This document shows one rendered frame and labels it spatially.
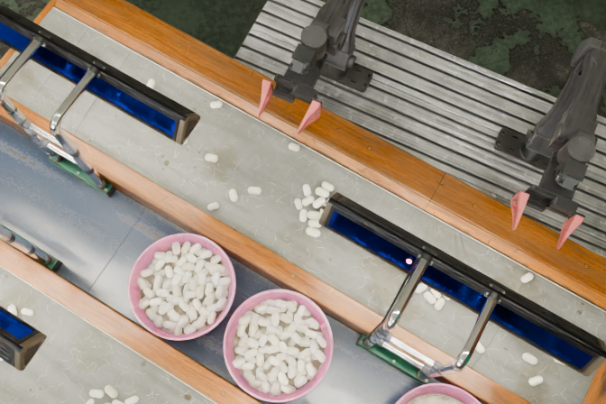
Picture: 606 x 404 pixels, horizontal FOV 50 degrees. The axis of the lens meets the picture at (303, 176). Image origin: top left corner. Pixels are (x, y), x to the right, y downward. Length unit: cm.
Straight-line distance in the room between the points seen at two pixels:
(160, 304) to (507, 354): 87
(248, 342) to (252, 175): 44
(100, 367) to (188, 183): 51
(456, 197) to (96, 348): 99
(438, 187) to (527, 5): 146
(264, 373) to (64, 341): 50
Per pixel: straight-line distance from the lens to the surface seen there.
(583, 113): 157
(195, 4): 293
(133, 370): 171
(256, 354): 167
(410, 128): 192
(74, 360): 175
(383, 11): 291
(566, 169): 141
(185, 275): 171
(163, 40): 195
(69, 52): 157
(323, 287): 166
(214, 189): 176
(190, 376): 166
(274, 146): 179
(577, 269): 182
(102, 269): 183
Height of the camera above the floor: 240
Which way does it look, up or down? 71 degrees down
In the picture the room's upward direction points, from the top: 3 degrees clockwise
